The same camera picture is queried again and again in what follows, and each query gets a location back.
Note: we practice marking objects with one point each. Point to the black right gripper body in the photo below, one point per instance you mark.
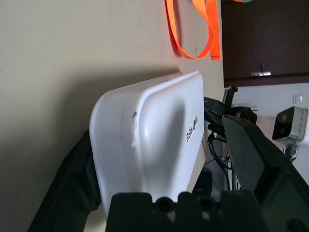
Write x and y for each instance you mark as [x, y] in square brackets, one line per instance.
[243, 113]

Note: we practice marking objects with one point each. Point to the dark brown cabinet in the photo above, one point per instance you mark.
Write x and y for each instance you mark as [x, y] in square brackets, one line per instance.
[265, 36]

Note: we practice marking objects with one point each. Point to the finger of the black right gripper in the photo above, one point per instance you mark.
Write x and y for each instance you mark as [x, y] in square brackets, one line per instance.
[213, 108]

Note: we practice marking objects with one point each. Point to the white wall socket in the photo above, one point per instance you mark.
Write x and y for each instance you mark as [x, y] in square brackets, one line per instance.
[297, 99]

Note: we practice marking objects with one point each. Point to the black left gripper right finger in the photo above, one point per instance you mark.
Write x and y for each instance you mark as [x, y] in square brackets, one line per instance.
[260, 164]

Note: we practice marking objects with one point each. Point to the orange and teal backpack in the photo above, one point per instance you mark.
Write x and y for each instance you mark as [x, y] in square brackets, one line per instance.
[214, 36]

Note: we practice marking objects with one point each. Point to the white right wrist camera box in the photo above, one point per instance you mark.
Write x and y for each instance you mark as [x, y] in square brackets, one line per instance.
[297, 125]

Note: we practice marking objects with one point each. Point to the white plastic pencil case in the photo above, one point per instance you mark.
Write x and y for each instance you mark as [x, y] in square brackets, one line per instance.
[157, 135]

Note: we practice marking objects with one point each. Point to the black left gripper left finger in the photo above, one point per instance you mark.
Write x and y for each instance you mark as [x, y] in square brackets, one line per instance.
[70, 183]

